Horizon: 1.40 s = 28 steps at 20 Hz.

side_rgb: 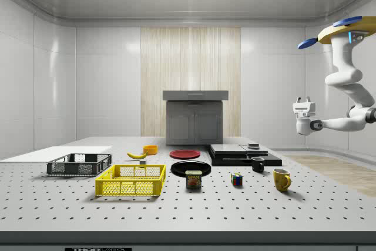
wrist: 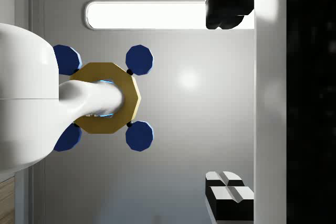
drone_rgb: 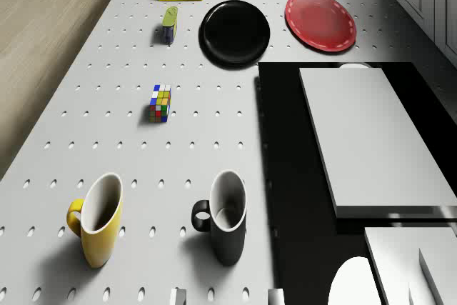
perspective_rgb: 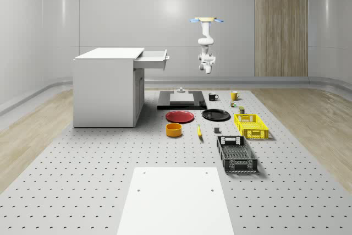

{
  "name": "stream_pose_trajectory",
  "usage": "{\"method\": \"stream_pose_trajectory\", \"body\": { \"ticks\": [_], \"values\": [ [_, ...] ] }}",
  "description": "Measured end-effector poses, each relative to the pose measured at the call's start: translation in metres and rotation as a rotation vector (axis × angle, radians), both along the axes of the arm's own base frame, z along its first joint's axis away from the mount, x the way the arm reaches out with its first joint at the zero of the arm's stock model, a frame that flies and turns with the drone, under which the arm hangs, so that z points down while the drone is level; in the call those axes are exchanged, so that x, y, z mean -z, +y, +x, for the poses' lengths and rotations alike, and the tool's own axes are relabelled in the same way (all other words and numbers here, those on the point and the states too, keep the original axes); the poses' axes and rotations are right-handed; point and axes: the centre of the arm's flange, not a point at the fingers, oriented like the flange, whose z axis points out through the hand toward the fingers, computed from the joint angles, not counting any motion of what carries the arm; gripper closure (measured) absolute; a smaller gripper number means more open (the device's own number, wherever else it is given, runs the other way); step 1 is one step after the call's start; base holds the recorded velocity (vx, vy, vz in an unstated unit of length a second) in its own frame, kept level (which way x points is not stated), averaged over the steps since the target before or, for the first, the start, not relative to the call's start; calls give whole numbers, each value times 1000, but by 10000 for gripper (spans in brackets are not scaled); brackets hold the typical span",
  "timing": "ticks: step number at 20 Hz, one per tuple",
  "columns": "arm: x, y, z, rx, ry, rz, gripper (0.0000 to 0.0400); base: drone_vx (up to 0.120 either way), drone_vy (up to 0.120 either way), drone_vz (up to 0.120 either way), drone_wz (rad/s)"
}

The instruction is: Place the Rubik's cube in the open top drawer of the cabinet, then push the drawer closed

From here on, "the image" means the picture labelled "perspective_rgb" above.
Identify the yellow bowl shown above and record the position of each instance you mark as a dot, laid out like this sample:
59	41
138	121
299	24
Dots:
173	131

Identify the yellow basket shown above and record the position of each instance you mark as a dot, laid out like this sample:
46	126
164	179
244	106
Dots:
253	133

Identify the puzzle cube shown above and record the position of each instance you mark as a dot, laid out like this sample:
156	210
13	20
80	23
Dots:
233	104

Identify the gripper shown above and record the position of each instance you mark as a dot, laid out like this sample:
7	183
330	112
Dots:
209	59

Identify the black plate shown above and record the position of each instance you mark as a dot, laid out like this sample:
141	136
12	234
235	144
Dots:
215	115

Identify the white board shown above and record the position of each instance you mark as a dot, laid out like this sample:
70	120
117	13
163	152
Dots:
176	204

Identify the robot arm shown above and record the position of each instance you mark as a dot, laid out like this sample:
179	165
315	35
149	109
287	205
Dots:
205	41

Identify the black mug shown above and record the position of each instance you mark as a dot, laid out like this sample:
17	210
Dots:
212	97

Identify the white cabinet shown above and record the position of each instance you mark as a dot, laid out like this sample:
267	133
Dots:
103	92

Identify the yellow mug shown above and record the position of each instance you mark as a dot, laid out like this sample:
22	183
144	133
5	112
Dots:
234	96

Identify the dark grey basket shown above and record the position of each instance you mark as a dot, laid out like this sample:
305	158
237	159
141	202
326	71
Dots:
239	164

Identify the banana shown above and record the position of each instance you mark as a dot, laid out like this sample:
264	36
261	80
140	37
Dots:
199	132

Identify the grey cube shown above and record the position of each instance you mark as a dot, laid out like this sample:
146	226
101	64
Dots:
217	130

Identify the black stove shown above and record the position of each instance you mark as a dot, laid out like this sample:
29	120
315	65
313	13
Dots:
165	100

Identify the flat-sided can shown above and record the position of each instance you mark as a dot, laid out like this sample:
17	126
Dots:
241	109

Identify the white drawer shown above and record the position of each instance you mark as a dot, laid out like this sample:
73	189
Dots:
149	60

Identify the red plate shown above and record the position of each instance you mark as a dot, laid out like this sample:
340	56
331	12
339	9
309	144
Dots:
180	116

